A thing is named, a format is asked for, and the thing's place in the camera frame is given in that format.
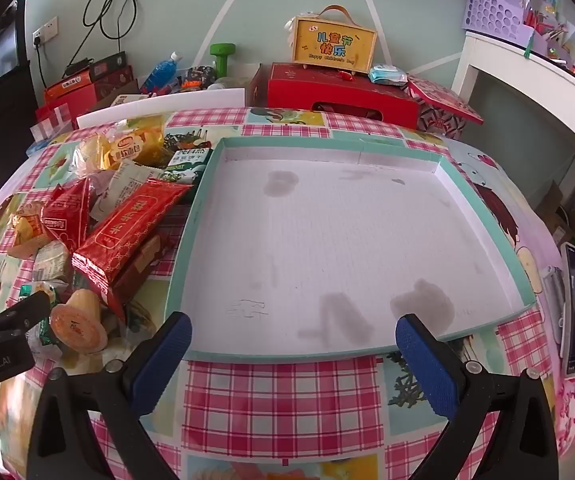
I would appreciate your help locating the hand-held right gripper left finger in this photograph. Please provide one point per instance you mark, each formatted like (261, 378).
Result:
(162, 365)

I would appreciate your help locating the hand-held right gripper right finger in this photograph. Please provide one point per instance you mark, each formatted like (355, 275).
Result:
(425, 365)

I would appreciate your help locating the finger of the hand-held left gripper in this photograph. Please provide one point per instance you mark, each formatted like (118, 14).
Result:
(22, 312)

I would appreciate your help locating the round cake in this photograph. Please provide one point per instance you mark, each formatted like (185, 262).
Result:
(79, 327)

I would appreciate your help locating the small red snack packet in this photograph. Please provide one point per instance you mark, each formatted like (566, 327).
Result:
(62, 217)

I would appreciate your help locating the large red patterned snack packet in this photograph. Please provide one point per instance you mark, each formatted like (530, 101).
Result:
(117, 230)

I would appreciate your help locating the white tray with teal rim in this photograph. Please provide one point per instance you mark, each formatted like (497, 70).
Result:
(317, 240)

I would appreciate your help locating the yellow bread packet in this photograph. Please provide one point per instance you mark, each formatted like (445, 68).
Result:
(122, 152)

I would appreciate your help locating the pale snack packet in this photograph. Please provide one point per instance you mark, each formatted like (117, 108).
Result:
(52, 260)

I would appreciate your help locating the white phone stand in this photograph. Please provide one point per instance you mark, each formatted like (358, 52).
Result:
(555, 300)

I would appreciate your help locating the cream snack packet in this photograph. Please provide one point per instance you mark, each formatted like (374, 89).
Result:
(127, 182)

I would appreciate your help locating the clear plastic box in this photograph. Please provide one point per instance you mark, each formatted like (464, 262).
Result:
(47, 122)

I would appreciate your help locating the black cabinet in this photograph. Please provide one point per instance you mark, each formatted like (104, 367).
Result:
(2, 110)

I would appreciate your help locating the cardboard boxes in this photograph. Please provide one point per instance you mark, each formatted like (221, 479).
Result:
(567, 220)

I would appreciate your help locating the green biscuit packet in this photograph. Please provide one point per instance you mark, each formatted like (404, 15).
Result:
(187, 160)

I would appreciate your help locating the orange box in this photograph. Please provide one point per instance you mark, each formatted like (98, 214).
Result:
(69, 85)

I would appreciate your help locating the white yellow printed box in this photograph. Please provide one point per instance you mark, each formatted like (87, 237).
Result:
(125, 101)

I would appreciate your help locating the black power adapter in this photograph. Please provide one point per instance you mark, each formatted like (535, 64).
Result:
(78, 67)

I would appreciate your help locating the red patterned tin box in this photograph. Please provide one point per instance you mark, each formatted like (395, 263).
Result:
(442, 102)

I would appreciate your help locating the white foam board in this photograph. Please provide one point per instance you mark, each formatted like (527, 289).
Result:
(192, 100)

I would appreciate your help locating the blue liquid bottle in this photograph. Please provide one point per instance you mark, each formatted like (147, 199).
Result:
(160, 75)

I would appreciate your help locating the colourful toy pack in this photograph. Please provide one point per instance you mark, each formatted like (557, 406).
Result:
(197, 77)

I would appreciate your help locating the blue wet wipes pack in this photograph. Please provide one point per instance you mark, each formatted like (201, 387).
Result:
(387, 75)

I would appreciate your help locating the red gift box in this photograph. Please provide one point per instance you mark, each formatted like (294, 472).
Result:
(317, 87)

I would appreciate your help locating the red candy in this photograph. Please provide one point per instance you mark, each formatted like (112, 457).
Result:
(350, 76)

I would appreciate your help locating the green dumbbell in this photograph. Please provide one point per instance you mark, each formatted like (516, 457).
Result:
(223, 57)

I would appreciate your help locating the white desk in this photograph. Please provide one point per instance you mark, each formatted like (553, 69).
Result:
(517, 65)

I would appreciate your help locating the purple perforated basket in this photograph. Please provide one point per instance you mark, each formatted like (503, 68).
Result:
(487, 5)

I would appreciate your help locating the white wall socket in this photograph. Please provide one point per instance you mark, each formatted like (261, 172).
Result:
(47, 30)

